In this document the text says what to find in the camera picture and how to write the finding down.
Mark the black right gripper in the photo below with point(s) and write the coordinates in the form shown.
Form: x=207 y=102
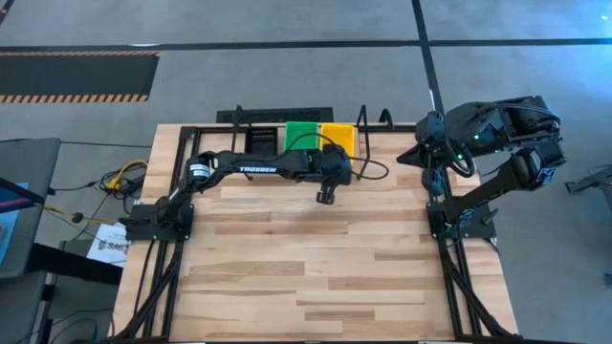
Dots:
x=456 y=157

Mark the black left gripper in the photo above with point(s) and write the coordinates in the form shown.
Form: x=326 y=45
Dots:
x=337 y=167

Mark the green plastic slotted basket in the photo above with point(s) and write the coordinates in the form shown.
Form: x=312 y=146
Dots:
x=301 y=136

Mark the yellow plastic slotted basket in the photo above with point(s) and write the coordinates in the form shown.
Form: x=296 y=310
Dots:
x=337 y=134

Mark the black plastic slotted basket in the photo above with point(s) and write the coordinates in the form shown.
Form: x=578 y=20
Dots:
x=261 y=141

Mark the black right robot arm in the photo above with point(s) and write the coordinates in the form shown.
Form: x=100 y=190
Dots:
x=507 y=177

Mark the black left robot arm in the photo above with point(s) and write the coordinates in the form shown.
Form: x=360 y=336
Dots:
x=258 y=168

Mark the black perforated floor grate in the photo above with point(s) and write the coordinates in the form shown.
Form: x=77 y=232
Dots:
x=287 y=115

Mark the black metal stand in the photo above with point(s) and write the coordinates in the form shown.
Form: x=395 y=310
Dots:
x=593 y=180

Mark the white printed paper sheet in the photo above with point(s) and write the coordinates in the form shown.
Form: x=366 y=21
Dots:
x=107 y=248

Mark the black round plug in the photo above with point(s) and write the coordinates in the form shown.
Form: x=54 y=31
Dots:
x=77 y=218

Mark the black desk beam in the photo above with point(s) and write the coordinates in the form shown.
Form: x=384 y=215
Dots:
x=72 y=263

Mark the black hazard striped floor mat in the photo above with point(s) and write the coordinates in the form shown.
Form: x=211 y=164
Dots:
x=72 y=76

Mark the gray side table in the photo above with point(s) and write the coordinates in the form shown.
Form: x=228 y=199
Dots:
x=33 y=162

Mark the blue panel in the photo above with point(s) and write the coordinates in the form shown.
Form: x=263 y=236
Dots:
x=9 y=224

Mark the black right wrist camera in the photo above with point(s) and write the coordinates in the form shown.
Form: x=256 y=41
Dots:
x=430 y=126

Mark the black curved bracket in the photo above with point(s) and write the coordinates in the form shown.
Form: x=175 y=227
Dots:
x=391 y=123

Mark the black metal shelf side frame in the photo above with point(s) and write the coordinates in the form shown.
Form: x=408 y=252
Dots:
x=367 y=148
x=233 y=143

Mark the black aluminium table frame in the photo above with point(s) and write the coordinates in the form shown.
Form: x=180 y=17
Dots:
x=215 y=129

